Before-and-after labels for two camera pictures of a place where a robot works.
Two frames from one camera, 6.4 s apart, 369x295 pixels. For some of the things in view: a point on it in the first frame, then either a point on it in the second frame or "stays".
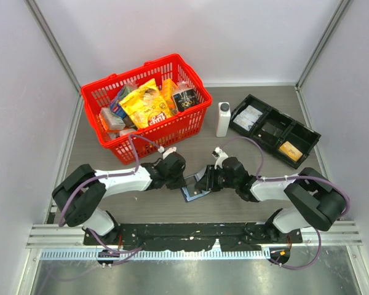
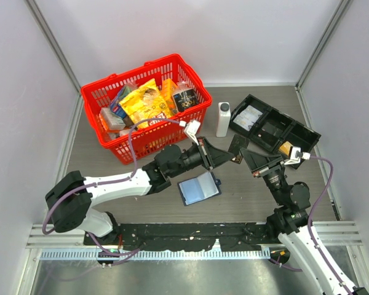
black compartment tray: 277,133 stays
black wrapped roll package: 185,96 stays
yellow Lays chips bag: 147,105 stays
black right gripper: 207,182 to 256,161
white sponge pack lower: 122,133 stays
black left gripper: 180,182 to 218,157
